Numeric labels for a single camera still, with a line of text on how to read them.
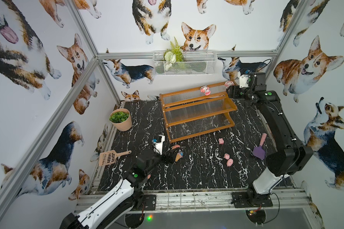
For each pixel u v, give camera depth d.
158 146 0.68
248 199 0.68
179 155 0.87
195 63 0.92
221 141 0.95
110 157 0.90
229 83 0.88
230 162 0.86
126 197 0.55
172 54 0.82
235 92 0.71
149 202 0.74
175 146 0.93
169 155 0.68
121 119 0.93
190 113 1.14
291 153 0.44
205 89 0.84
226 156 0.87
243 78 0.70
